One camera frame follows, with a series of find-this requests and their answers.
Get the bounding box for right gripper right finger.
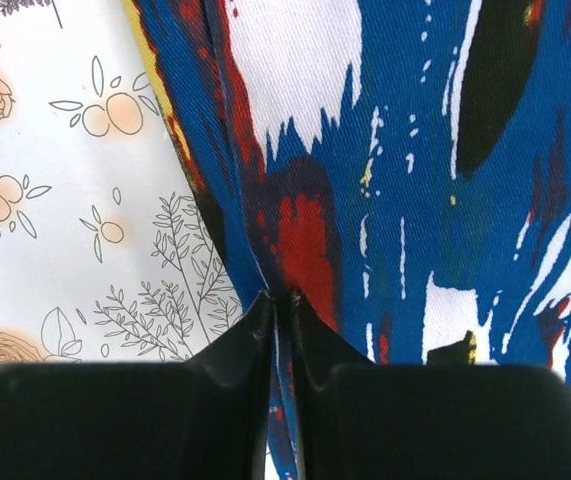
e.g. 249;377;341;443
290;293;571;479

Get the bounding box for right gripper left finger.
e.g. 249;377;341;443
0;294;273;479

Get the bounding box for blue patterned trousers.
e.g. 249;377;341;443
124;1;571;479

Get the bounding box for floral table mat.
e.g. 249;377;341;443
0;1;242;364

